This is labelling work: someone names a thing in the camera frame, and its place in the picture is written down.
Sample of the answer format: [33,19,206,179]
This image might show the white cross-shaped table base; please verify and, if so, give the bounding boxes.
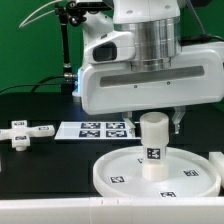
[0,120,55,152]

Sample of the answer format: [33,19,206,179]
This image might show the black cable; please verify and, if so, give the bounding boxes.
[0,75,68,95]

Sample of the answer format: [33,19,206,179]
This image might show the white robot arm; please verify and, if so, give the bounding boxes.
[77,0,224,124]

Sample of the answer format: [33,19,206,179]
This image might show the white front rail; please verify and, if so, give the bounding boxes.
[0,197,224,224]

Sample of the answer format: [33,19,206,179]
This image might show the white round table top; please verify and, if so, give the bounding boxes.
[93,146,221,198]

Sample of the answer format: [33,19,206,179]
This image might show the white marker tag sheet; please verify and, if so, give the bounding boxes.
[55,122,140,140]

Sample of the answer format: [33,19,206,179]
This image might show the white cables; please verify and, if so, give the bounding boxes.
[18,0,64,29]

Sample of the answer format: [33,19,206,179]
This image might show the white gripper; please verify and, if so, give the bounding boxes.
[81,43,224,137]

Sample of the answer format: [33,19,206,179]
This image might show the white block at right edge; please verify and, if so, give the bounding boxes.
[209,152,224,187]

